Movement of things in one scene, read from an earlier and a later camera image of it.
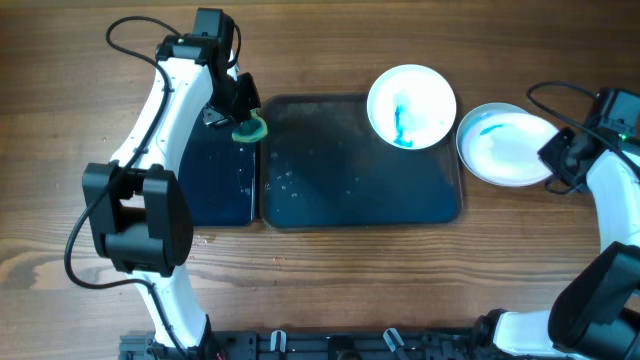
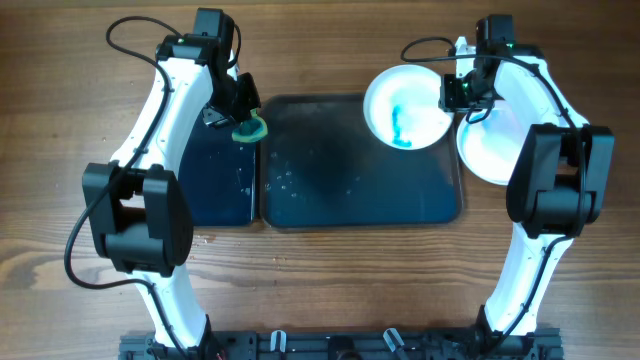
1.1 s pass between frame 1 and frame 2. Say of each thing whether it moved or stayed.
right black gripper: moved
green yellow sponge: stayed
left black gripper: stayed
